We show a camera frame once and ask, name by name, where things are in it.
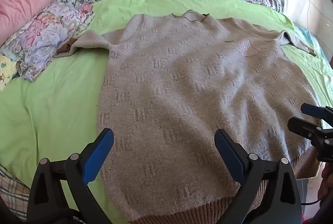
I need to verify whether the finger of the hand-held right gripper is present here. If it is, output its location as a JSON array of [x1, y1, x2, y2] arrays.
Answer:
[[287, 117, 333, 162], [301, 103, 333, 129]]

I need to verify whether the thin wall cable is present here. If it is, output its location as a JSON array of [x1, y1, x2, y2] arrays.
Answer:
[[306, 0, 322, 35]]

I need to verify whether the purple floral ruffled blanket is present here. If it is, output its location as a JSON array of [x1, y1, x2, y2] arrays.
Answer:
[[0, 0, 94, 82]]

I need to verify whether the beige knit sweater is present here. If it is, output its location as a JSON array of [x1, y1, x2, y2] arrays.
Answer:
[[53, 10, 323, 224]]

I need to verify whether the yellow cartoon print cloth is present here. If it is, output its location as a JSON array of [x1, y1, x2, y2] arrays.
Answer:
[[0, 54, 19, 91]]

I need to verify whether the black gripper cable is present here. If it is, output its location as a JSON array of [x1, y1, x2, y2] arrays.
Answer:
[[301, 198, 322, 206]]

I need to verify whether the person's right hand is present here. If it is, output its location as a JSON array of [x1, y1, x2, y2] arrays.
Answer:
[[319, 161, 333, 200]]

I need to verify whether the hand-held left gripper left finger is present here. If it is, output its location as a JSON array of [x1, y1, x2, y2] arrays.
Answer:
[[26, 128, 115, 224]]

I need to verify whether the plaid cloth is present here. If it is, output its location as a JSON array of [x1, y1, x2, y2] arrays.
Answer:
[[0, 165, 30, 222]]

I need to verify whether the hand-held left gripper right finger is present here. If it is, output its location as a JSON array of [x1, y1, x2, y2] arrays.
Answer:
[[214, 129, 303, 224]]

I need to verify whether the green bed sheet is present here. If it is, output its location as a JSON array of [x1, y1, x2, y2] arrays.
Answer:
[[0, 0, 333, 224]]

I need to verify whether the light blue cloth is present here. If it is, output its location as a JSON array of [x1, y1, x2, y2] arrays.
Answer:
[[293, 25, 324, 58]]

